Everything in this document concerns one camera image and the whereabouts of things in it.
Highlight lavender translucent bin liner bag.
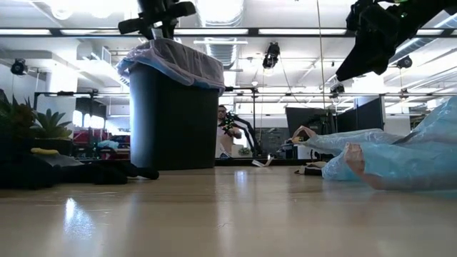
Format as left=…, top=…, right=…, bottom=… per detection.
left=116, top=38, right=226, bottom=91

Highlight black fabric bundle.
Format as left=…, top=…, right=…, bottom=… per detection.
left=0, top=153, right=160, bottom=191

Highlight white and black scrap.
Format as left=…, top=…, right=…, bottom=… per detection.
left=251, top=153, right=276, bottom=168

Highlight black ceiling camera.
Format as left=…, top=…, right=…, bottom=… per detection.
left=396, top=55, right=414, bottom=70
left=9, top=58, right=29, bottom=76
left=261, top=41, right=281, bottom=70

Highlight dark leafy plant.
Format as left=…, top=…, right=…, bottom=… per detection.
left=0, top=88, right=37, bottom=141

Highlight yellow curved object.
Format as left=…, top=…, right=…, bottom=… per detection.
left=30, top=147, right=60, bottom=156

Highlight blue plastic trash bag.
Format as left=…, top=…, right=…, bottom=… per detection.
left=291, top=95, right=457, bottom=192

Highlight black office divider panel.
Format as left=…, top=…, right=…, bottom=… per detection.
left=336, top=96, right=386, bottom=133

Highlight red storage bins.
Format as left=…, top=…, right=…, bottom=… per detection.
left=73, top=129, right=131, bottom=161

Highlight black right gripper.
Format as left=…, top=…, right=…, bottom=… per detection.
left=335, top=0, right=406, bottom=82

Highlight black rig frame bar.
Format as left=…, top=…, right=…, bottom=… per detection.
left=0, top=26, right=457, bottom=39

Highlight person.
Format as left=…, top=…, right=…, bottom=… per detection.
left=215, top=104, right=243, bottom=159

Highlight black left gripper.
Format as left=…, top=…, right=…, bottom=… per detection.
left=117, top=0, right=197, bottom=41

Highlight printed black white wrapper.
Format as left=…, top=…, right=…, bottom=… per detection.
left=293, top=160, right=328, bottom=177

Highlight black computer monitor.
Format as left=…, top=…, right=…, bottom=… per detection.
left=284, top=106, right=336, bottom=143

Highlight yellow-green crumpled item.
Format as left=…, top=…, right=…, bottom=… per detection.
left=31, top=108, right=74, bottom=141

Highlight black plastic trash bin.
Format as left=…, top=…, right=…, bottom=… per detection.
left=128, top=62, right=221, bottom=171

